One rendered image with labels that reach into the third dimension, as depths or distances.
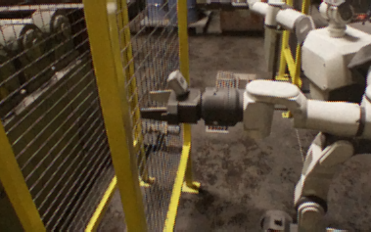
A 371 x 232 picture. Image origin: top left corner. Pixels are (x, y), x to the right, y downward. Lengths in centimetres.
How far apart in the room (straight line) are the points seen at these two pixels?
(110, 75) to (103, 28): 10
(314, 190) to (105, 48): 109
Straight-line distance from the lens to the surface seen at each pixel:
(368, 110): 71
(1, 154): 106
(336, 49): 106
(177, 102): 68
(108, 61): 69
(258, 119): 69
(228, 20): 578
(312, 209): 148
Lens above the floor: 169
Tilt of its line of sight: 31 degrees down
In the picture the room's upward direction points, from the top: 2 degrees counter-clockwise
